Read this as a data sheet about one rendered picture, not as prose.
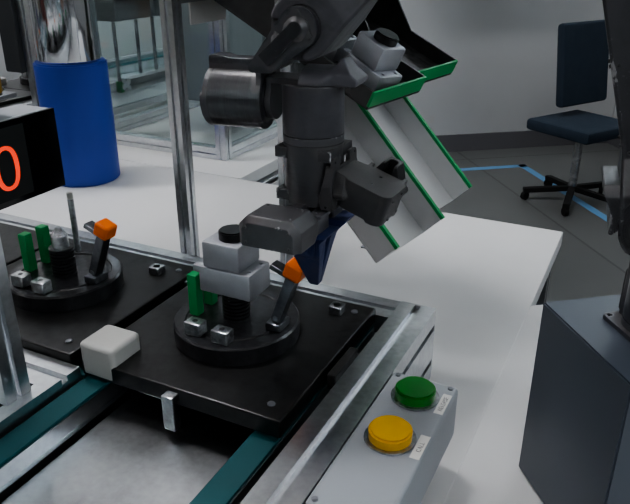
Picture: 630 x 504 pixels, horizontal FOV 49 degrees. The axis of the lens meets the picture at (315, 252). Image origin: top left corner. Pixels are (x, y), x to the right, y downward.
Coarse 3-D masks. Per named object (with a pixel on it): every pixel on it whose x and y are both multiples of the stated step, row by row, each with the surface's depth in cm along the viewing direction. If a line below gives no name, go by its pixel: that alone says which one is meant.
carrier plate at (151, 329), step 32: (160, 320) 81; (320, 320) 81; (352, 320) 81; (160, 352) 75; (288, 352) 75; (320, 352) 75; (128, 384) 72; (160, 384) 69; (192, 384) 69; (224, 384) 69; (256, 384) 69; (288, 384) 69; (320, 384) 71; (224, 416) 67; (256, 416) 65; (288, 416) 65
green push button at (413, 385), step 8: (416, 376) 70; (400, 384) 69; (408, 384) 69; (416, 384) 69; (424, 384) 69; (432, 384) 69; (400, 392) 68; (408, 392) 68; (416, 392) 68; (424, 392) 68; (432, 392) 68; (400, 400) 68; (408, 400) 67; (416, 400) 67; (424, 400) 67; (432, 400) 68
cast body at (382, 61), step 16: (368, 32) 85; (384, 32) 84; (352, 48) 86; (368, 48) 84; (384, 48) 82; (400, 48) 84; (368, 64) 84; (384, 64) 84; (368, 80) 85; (384, 80) 84; (400, 80) 87
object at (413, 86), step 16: (224, 0) 91; (240, 0) 89; (256, 0) 88; (272, 0) 86; (240, 16) 90; (256, 16) 88; (304, 64) 87; (336, 64) 89; (400, 64) 93; (416, 80) 89; (352, 96) 84; (368, 96) 83; (384, 96) 85; (400, 96) 89
